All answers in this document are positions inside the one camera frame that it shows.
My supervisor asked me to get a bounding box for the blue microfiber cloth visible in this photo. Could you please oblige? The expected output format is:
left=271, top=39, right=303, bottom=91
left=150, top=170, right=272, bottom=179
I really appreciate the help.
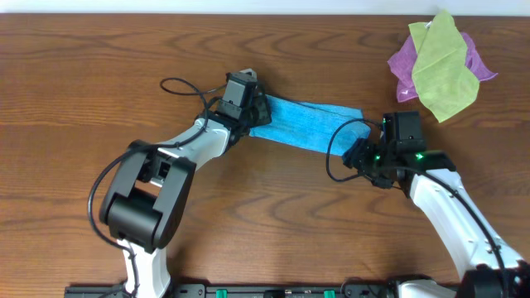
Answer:
left=250, top=96, right=371, bottom=156

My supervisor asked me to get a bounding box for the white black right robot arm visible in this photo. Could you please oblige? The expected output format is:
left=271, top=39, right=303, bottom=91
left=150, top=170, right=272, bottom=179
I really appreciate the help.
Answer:
left=342, top=139, right=529, bottom=297

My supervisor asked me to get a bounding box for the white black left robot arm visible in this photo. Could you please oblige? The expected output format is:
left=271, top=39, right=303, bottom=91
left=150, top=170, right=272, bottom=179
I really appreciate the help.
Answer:
left=99, top=93, right=272, bottom=297

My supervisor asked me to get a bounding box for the green microfiber cloth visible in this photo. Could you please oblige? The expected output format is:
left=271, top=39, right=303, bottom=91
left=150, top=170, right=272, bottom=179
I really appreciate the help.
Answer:
left=409, top=10, right=479, bottom=123

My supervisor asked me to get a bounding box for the purple microfiber cloth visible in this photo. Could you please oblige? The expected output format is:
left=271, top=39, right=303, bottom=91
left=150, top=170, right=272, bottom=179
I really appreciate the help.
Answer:
left=388, top=31, right=498, bottom=103

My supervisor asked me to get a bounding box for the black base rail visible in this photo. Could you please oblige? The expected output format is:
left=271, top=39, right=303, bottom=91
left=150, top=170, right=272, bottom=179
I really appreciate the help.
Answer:
left=64, top=282, right=460, bottom=298

